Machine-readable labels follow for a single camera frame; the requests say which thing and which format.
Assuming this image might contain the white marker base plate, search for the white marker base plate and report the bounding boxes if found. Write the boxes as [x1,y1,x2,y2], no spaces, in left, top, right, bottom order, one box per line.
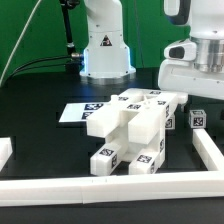
[59,102,108,123]

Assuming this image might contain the black cable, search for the black cable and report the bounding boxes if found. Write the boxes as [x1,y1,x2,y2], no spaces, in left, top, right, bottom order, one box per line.
[6,54,84,79]

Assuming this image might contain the white chair seat block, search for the white chair seat block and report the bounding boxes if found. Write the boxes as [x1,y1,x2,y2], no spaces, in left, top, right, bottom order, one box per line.
[105,110,165,161]

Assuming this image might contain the white tagged cube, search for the white tagged cube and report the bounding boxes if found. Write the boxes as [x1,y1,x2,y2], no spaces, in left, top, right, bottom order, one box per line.
[165,115,175,130]
[189,109,207,128]

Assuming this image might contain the white block at left edge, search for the white block at left edge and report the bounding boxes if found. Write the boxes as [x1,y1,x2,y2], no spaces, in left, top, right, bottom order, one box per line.
[0,137,12,171]

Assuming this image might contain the white L-shaped fence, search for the white L-shaped fence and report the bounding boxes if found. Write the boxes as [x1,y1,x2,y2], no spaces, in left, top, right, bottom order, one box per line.
[0,129,224,207]

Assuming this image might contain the white chair back frame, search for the white chair back frame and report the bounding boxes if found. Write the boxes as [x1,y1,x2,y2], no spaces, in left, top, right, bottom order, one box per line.
[86,88,188,144]

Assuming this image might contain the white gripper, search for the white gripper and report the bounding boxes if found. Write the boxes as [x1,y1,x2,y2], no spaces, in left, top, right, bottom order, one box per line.
[158,38,224,100]

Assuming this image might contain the white cable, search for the white cable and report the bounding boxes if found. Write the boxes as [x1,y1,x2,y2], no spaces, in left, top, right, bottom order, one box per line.
[0,0,43,84]

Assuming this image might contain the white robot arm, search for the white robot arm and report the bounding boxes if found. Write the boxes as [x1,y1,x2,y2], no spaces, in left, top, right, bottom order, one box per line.
[80,0,224,100]

